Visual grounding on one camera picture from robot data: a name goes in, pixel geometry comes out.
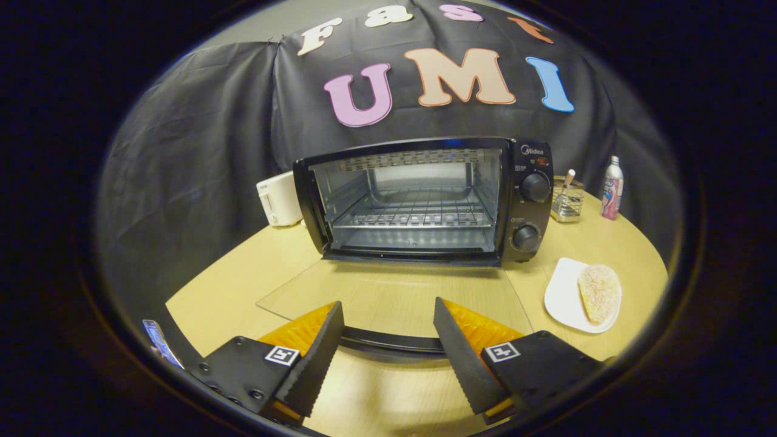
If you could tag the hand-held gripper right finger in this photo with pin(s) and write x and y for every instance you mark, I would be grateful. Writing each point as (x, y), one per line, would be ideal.
(461, 358)

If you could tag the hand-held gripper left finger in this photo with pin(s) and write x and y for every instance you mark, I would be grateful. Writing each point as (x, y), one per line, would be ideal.
(315, 358)

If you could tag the sugared bread piece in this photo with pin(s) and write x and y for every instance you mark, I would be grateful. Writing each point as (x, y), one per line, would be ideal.
(599, 293)

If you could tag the black toaster oven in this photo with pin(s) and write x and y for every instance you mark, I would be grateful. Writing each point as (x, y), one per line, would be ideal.
(534, 212)

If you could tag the white bread toaster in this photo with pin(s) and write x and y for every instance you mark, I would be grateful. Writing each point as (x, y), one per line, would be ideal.
(280, 200)

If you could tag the white plate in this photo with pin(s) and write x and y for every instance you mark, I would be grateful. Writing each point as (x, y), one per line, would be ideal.
(561, 294)

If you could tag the shiny blue flat object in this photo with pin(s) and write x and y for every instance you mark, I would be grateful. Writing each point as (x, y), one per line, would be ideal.
(161, 343)

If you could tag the pink and white bottle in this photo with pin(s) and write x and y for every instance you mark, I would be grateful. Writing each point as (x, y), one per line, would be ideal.
(612, 191)

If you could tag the black backdrop cloth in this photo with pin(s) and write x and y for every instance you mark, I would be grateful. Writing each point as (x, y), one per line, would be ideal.
(206, 158)

